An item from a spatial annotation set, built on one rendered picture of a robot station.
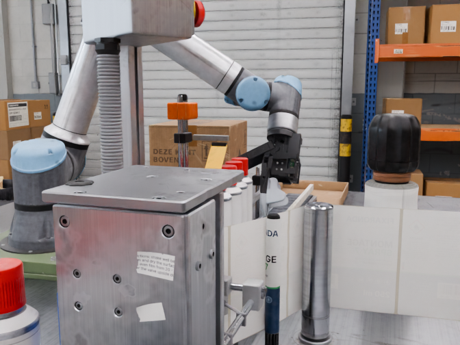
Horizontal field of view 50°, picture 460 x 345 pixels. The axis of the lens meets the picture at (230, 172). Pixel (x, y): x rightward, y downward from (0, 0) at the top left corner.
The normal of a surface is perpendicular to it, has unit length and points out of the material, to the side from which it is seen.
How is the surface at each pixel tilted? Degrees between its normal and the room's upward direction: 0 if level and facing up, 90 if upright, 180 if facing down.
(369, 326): 0
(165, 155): 90
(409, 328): 0
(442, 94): 90
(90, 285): 90
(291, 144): 60
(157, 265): 90
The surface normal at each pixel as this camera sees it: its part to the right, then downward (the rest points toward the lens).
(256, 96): 0.04, 0.18
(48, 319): 0.00, -0.99
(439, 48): -0.22, 0.15
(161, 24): 0.60, 0.13
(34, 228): 0.15, -0.13
